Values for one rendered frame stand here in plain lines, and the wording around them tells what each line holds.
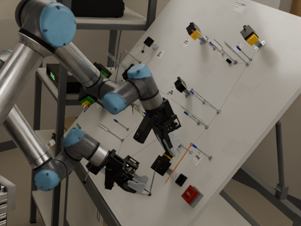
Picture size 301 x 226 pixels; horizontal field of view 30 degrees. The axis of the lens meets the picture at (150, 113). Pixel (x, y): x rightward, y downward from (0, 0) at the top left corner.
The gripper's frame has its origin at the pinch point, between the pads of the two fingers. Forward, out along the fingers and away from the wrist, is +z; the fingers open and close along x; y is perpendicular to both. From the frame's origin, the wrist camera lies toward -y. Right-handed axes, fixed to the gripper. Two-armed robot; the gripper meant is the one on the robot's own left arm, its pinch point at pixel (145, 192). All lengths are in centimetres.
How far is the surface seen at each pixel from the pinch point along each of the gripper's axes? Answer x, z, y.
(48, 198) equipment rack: 77, -6, -145
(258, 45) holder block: 52, 4, 46
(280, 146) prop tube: 29, 32, 32
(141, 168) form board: 18.2, -1.5, -10.4
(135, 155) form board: 26.3, -4.7, -14.9
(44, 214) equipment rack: 59, -5, -136
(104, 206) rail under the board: 7.1, -3.6, -29.6
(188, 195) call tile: -5.9, 8.3, 18.0
